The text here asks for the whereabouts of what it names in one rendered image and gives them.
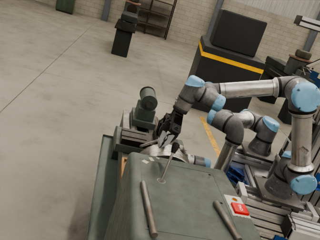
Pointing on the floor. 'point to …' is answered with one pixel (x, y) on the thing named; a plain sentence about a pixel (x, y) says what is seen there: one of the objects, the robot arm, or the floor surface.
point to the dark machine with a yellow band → (230, 55)
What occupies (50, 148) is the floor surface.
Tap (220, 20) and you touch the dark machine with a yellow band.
